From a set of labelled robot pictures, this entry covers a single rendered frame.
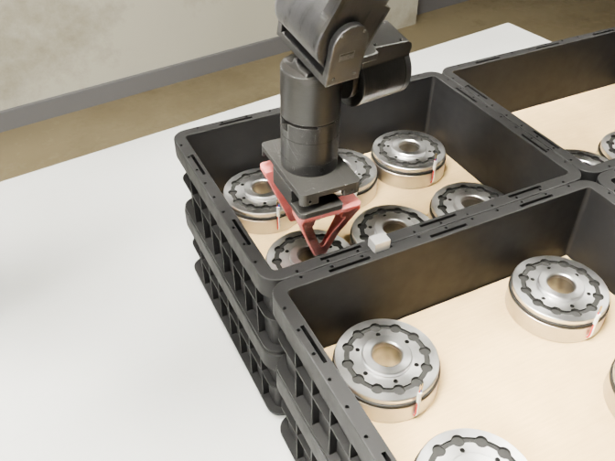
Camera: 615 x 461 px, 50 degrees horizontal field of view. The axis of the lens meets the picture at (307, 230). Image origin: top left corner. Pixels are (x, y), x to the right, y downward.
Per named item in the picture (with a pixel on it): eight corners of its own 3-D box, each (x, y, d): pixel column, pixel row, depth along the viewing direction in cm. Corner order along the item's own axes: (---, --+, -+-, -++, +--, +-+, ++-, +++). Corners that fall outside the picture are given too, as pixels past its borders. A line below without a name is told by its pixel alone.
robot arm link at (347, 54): (279, -27, 55) (337, 31, 51) (386, -49, 60) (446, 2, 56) (265, 86, 64) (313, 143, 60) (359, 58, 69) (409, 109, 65)
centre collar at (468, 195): (465, 222, 79) (466, 218, 78) (445, 198, 82) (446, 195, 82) (501, 213, 80) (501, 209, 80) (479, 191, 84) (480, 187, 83)
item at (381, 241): (374, 253, 64) (375, 244, 63) (367, 245, 65) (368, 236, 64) (390, 248, 65) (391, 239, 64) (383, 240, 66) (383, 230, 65)
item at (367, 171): (318, 201, 83) (318, 198, 82) (290, 160, 90) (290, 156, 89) (389, 185, 85) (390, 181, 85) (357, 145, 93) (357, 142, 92)
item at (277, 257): (286, 304, 69) (286, 300, 69) (253, 246, 76) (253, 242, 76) (371, 276, 72) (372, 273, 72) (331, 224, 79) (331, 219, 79)
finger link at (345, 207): (328, 219, 74) (331, 149, 68) (358, 258, 69) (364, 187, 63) (272, 234, 72) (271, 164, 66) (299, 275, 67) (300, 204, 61)
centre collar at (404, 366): (378, 386, 60) (378, 381, 60) (351, 348, 64) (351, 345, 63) (422, 367, 62) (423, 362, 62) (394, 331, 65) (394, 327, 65)
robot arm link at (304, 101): (267, 49, 59) (302, 74, 55) (329, 33, 62) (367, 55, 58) (269, 116, 63) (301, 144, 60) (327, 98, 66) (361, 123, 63)
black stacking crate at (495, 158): (270, 366, 68) (265, 288, 61) (182, 209, 89) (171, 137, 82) (561, 254, 82) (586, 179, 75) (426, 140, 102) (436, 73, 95)
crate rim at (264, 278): (265, 303, 62) (264, 285, 61) (172, 149, 83) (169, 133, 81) (583, 193, 76) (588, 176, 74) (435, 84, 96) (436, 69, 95)
